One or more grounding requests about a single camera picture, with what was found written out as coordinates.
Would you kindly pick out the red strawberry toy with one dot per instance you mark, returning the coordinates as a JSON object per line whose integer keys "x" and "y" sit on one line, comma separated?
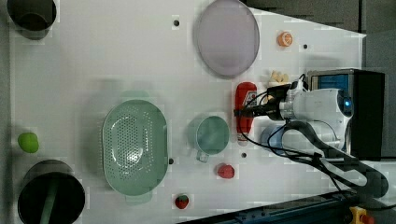
{"x": 226, "y": 171}

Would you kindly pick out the black cylinder container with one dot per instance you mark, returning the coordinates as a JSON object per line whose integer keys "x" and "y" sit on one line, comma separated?
{"x": 32, "y": 18}

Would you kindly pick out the blue bowl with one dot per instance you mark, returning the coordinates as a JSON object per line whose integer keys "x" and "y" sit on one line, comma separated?
{"x": 271, "y": 138}

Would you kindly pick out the green cup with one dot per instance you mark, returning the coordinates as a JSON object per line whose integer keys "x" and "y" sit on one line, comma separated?
{"x": 208, "y": 135}

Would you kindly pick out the green perforated strainer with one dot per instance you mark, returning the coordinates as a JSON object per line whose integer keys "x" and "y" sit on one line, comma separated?
{"x": 135, "y": 150}

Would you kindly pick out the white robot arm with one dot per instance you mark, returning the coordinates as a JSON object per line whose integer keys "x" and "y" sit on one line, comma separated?
{"x": 307, "y": 127}

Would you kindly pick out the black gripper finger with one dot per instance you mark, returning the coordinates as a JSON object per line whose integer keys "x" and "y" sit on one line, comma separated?
{"x": 246, "y": 112}

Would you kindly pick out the red ketchup bottle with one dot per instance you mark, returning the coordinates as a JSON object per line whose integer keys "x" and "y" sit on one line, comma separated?
{"x": 244, "y": 93}

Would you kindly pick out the lilac round plate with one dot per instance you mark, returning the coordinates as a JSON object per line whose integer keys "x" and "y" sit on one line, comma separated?
{"x": 228, "y": 37}

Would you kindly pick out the black container with green stick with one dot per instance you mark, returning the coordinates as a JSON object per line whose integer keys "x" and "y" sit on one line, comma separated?
{"x": 50, "y": 194}

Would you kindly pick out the orange slice toy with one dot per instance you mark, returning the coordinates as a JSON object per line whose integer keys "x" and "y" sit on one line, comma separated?
{"x": 284, "y": 39}

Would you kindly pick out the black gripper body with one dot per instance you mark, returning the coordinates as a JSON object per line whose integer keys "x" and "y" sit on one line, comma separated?
{"x": 269, "y": 105}

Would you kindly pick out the yellow red emergency button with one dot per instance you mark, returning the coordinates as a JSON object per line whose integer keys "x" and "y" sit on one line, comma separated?
{"x": 360, "y": 216}

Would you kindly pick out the strawberry toy with leaves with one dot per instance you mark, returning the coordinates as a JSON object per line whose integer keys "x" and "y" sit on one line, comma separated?
{"x": 182, "y": 201}

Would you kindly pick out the green lime toy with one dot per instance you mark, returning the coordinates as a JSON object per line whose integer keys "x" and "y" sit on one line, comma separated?
{"x": 28, "y": 142}

